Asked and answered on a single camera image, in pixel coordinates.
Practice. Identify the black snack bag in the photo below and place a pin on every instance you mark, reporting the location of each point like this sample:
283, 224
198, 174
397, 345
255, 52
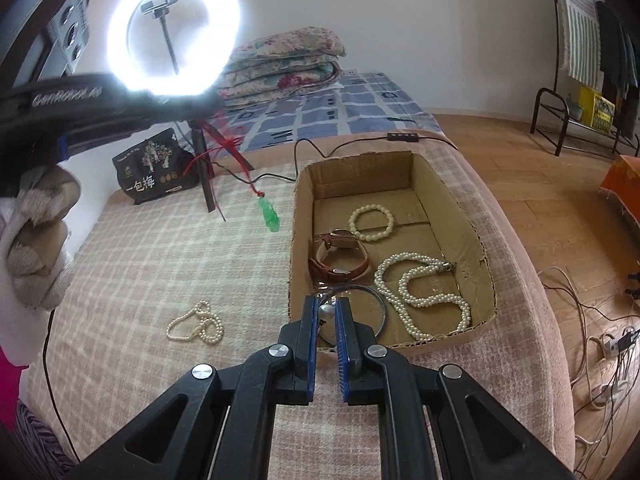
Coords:
150, 170

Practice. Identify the striped hanging towel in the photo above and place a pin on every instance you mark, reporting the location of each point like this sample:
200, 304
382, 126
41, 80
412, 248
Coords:
580, 35

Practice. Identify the person's striped trousers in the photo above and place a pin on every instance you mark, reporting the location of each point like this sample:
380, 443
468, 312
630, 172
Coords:
40, 445

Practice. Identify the dark grey hanging coat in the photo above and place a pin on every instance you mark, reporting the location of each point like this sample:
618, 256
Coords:
611, 45

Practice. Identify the small pearl strand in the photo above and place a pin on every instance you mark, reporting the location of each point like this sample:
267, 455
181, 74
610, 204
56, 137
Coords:
212, 332

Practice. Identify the black hanging garment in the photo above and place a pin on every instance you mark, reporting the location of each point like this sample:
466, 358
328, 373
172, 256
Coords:
632, 70

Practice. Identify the yellow box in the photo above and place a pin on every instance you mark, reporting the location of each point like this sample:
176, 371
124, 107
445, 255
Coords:
597, 107

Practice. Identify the person's pink clothing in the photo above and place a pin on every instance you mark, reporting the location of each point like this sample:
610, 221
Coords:
10, 390

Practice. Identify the person's left hand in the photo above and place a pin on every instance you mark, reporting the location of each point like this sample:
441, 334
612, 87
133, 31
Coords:
40, 250

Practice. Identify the cardboard box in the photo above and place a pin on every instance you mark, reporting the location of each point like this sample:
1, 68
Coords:
450, 240

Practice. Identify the white power strip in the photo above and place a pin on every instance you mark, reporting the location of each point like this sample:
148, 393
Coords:
617, 345

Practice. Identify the black phone holder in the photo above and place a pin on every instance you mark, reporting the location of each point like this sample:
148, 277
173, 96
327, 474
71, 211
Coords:
160, 7

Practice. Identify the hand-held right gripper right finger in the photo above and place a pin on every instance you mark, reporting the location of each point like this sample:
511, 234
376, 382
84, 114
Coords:
341, 350

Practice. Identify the thin metal bangle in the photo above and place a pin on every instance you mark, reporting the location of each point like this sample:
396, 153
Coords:
384, 310

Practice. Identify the small grey pot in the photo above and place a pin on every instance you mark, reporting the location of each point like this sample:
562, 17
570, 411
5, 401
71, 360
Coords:
576, 109

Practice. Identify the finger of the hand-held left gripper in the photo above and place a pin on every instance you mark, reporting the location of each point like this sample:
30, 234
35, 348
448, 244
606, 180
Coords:
170, 110

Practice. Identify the small pearl earring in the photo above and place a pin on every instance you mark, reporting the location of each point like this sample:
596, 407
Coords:
326, 312

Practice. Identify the orange cloth covered table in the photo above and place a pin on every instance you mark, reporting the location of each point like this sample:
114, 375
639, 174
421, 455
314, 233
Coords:
622, 180

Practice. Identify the blue checkered bed sheet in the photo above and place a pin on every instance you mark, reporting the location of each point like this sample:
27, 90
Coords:
350, 105

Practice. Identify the black metal clothes rack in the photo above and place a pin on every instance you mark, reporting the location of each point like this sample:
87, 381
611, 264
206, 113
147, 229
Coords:
547, 92

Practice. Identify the black tripod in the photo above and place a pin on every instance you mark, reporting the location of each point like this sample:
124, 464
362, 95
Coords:
205, 180

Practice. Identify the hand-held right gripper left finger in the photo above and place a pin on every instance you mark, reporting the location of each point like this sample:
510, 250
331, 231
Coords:
314, 350

